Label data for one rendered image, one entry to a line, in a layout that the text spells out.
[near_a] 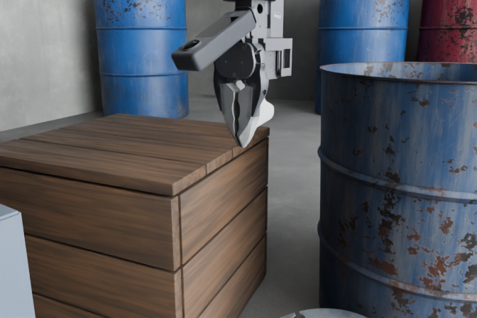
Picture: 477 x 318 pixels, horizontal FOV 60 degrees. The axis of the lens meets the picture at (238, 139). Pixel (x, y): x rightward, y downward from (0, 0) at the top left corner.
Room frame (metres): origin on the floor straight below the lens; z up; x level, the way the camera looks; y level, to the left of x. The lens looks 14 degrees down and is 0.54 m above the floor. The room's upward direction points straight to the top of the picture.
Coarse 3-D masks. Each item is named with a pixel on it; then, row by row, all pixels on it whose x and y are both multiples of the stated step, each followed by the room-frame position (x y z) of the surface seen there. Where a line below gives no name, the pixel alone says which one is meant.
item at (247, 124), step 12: (240, 96) 0.56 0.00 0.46; (252, 96) 0.54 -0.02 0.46; (240, 108) 0.56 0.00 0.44; (264, 108) 0.57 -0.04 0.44; (240, 120) 0.56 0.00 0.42; (252, 120) 0.55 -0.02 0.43; (264, 120) 0.58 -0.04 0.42; (240, 132) 0.56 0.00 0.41; (252, 132) 0.56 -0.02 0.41; (240, 144) 0.57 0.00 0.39
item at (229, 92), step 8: (240, 80) 0.60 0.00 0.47; (224, 88) 0.58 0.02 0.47; (232, 88) 0.57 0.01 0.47; (240, 88) 0.59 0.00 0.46; (224, 96) 0.58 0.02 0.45; (232, 96) 0.57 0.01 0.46; (224, 104) 0.58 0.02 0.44; (232, 104) 0.57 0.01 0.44; (224, 112) 0.58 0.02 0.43; (232, 112) 0.57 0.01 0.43; (232, 120) 0.57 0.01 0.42; (232, 128) 0.57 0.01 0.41
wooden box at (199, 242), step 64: (64, 128) 0.84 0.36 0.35; (128, 128) 0.84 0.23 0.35; (192, 128) 0.84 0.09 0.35; (256, 128) 0.84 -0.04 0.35; (0, 192) 0.64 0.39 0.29; (64, 192) 0.58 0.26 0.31; (128, 192) 0.54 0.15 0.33; (192, 192) 0.55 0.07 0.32; (256, 192) 0.79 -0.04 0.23; (64, 256) 0.59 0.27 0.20; (128, 256) 0.54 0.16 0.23; (192, 256) 0.56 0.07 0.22; (256, 256) 0.79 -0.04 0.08
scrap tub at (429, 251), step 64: (384, 64) 0.93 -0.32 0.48; (448, 64) 0.91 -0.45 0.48; (384, 128) 0.59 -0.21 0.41; (448, 128) 0.54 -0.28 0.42; (320, 192) 0.75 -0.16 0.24; (384, 192) 0.58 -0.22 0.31; (448, 192) 0.54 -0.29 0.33; (320, 256) 0.74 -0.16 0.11; (384, 256) 0.58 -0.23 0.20; (448, 256) 0.54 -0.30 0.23
